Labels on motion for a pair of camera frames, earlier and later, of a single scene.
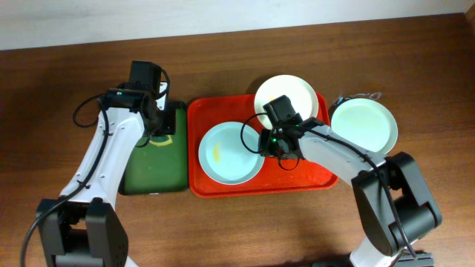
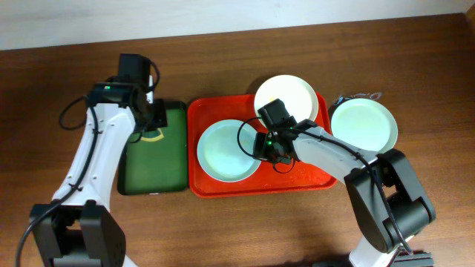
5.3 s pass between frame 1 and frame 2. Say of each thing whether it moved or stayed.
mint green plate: stayed
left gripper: moved
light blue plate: stayed
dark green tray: stayed
